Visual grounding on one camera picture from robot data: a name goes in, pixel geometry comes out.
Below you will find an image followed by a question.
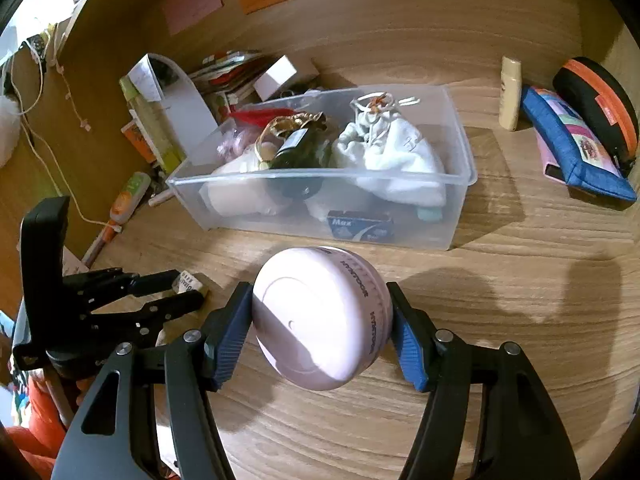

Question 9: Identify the round pink case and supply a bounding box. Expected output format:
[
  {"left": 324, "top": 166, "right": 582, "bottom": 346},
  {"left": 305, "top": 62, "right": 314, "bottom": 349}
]
[{"left": 252, "top": 246, "right": 393, "bottom": 391}]

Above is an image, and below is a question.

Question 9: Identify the pink cable bundle bag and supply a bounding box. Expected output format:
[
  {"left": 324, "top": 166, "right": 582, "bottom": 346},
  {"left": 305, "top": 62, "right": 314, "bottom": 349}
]
[{"left": 217, "top": 127, "right": 260, "bottom": 162}]

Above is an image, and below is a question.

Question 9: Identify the blue Max blade box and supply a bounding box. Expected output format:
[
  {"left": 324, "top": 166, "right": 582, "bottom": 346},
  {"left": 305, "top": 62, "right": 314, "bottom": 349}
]
[{"left": 326, "top": 210, "right": 395, "bottom": 243}]

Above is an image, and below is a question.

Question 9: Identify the gold organza bag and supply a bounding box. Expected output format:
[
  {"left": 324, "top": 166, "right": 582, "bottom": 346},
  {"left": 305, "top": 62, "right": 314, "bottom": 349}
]
[{"left": 254, "top": 112, "right": 326, "bottom": 165}]

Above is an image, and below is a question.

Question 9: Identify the white drawstring pouch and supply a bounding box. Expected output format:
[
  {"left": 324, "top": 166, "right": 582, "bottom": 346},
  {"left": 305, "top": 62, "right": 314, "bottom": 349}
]
[{"left": 332, "top": 91, "right": 446, "bottom": 208}]

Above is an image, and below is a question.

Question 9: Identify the mint green tube bottle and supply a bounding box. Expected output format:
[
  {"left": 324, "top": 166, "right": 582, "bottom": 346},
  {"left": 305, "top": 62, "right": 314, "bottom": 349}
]
[{"left": 416, "top": 207, "right": 442, "bottom": 223}]

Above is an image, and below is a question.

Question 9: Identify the orange green tube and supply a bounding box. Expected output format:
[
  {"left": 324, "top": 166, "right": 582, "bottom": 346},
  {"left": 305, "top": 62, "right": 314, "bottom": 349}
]
[{"left": 110, "top": 171, "right": 151, "bottom": 226}]

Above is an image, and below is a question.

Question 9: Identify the small lip balm tube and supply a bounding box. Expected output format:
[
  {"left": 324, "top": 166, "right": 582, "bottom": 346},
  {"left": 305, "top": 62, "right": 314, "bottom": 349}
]
[{"left": 148, "top": 188, "right": 174, "bottom": 207}]

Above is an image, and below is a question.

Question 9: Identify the orange book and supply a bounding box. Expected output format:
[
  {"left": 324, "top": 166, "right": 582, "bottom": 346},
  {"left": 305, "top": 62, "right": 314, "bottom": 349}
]
[{"left": 120, "top": 119, "right": 156, "bottom": 165}]

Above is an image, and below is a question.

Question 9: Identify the yellow green book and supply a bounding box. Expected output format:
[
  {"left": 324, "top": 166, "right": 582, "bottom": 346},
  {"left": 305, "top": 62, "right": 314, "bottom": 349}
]
[{"left": 119, "top": 76, "right": 183, "bottom": 176}]

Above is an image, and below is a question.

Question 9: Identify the white fluffy pompom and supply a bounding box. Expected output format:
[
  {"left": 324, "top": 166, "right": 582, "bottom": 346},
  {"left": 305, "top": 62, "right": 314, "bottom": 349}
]
[{"left": 0, "top": 94, "right": 21, "bottom": 167}]

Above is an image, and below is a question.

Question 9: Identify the white magazine file holder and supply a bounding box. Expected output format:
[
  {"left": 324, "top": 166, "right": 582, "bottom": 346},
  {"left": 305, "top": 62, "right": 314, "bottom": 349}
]
[{"left": 127, "top": 53, "right": 218, "bottom": 157}]

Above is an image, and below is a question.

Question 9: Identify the stack of books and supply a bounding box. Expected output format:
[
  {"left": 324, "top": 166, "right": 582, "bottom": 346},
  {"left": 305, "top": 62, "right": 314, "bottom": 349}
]
[{"left": 189, "top": 50, "right": 276, "bottom": 124}]

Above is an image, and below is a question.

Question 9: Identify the small white pink box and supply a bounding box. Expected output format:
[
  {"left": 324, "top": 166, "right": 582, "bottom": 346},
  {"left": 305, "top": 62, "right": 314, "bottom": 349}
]
[{"left": 253, "top": 55, "right": 307, "bottom": 101}]

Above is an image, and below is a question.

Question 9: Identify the blue patchwork pouch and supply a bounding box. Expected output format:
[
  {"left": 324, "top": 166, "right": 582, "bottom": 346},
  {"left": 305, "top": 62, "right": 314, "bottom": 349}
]
[{"left": 522, "top": 86, "right": 637, "bottom": 203}]

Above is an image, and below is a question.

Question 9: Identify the clear plastic storage bin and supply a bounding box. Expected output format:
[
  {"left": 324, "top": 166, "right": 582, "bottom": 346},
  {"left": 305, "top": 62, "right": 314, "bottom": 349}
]
[{"left": 168, "top": 84, "right": 477, "bottom": 249}]

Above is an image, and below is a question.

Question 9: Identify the pink sticky note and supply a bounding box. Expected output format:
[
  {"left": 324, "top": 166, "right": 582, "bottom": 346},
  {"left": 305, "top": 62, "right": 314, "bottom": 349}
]
[{"left": 160, "top": 0, "right": 224, "bottom": 36}]

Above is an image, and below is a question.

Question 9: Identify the cream lotion bottle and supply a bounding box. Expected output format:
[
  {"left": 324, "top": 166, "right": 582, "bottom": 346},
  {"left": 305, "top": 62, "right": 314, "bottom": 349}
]
[{"left": 498, "top": 56, "right": 522, "bottom": 131}]

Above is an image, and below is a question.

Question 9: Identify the black orange zip case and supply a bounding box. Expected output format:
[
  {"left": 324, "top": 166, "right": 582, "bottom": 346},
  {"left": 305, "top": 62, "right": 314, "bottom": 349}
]
[{"left": 552, "top": 56, "right": 639, "bottom": 177}]

